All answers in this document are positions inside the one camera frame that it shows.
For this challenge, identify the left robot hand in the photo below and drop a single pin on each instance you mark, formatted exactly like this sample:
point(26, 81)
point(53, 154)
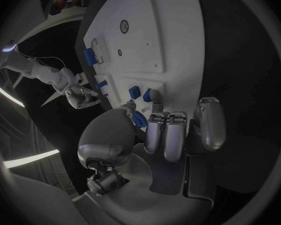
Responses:
point(154, 181)

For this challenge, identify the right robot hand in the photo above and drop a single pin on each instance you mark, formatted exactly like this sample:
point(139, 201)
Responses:
point(80, 97)

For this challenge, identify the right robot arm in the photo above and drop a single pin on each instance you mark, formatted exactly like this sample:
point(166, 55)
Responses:
point(49, 75)

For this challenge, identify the white task board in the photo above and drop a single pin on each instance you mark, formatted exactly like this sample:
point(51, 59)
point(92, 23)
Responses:
point(140, 46)

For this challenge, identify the large blue plug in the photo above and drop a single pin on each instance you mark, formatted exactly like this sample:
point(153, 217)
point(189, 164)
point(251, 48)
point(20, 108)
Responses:
point(89, 57)

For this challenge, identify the blue block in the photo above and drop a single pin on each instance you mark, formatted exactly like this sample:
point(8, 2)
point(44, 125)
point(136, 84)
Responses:
point(146, 95)
point(134, 92)

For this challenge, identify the blue gear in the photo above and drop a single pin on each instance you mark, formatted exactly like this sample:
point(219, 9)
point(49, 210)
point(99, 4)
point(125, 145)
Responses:
point(140, 120)

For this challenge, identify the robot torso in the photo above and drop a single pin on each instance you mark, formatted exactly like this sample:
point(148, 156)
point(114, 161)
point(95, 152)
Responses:
point(9, 46)

